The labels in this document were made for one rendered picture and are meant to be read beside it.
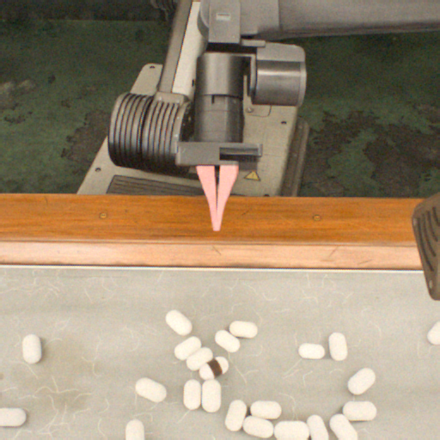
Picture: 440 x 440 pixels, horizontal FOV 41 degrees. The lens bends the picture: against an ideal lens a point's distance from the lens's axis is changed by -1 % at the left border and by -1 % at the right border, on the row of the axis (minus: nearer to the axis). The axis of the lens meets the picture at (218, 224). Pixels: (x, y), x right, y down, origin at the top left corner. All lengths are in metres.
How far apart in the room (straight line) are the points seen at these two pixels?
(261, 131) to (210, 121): 0.74
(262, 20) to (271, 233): 0.29
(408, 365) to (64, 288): 0.45
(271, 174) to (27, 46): 1.63
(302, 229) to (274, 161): 0.53
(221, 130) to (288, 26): 0.14
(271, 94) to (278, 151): 0.67
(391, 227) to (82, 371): 0.45
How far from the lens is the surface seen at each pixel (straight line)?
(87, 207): 0.86
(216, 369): 0.70
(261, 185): 1.28
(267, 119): 1.45
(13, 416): 0.72
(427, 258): 0.45
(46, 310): 0.80
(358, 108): 2.31
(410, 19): 0.76
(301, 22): 0.72
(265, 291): 0.79
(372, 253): 0.83
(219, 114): 0.68
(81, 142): 2.16
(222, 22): 0.69
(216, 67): 0.69
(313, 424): 0.69
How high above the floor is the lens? 1.39
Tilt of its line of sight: 49 degrees down
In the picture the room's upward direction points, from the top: straight up
